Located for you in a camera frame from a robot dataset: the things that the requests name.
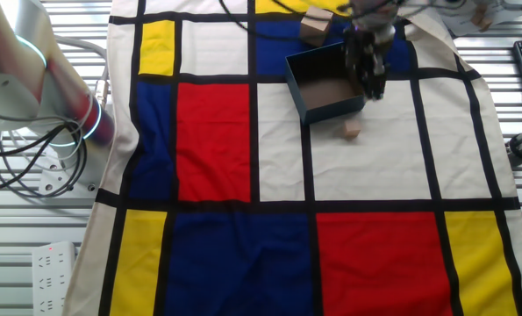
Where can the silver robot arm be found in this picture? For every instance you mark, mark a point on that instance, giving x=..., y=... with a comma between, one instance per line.
x=6, y=88

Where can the small brown wooden piece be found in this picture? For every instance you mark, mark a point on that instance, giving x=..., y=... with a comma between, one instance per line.
x=481, y=18

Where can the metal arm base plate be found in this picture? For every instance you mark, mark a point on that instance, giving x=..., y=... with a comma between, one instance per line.
x=74, y=180

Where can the crumpled white paper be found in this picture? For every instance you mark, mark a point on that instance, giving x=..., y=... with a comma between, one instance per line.
x=458, y=17

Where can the Mondrian pattern cloth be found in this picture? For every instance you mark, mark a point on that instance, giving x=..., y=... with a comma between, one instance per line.
x=366, y=175

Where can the small wooden cube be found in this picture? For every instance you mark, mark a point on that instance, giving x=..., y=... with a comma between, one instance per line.
x=352, y=129

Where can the white power strip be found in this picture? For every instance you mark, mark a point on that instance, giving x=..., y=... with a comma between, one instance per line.
x=52, y=281

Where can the large wooden cube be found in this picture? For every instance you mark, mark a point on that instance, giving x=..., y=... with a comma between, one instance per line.
x=315, y=26

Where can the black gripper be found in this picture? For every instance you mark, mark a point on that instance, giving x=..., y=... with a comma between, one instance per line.
x=368, y=44

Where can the dark blue gift box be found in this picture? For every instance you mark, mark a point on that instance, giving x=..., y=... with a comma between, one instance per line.
x=331, y=109

